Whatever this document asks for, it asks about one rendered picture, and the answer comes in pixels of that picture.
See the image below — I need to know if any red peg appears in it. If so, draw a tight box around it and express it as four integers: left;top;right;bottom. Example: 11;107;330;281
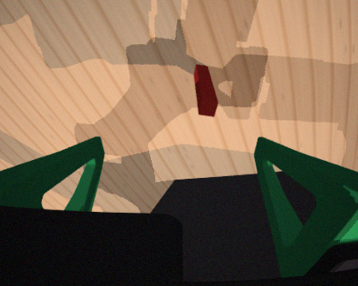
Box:
193;64;218;117

